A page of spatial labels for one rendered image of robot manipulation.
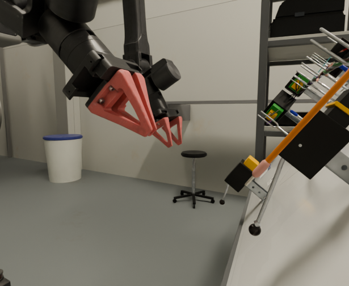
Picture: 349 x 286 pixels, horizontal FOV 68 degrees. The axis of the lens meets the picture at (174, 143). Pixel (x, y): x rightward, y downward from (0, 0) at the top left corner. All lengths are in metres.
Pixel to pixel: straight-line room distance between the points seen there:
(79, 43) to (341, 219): 0.35
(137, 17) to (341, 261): 0.71
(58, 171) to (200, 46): 2.79
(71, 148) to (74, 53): 3.98
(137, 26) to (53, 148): 3.66
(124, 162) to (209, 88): 1.92
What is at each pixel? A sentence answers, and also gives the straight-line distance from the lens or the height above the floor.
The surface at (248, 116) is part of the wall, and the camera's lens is 3.41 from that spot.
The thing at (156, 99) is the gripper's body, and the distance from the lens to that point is 0.73.
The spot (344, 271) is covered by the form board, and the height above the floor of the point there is 1.02.
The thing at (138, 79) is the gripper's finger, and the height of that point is 1.18.
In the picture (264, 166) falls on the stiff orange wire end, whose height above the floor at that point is 1.11.
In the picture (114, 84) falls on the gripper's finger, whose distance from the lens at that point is 0.32.
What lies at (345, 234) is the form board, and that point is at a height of 1.03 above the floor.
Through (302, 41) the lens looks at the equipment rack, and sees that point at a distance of 1.30.
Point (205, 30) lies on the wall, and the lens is 3.75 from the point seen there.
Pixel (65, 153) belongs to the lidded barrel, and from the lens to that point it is 4.30.
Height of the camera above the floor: 1.14
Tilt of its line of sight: 8 degrees down
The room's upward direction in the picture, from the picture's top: straight up
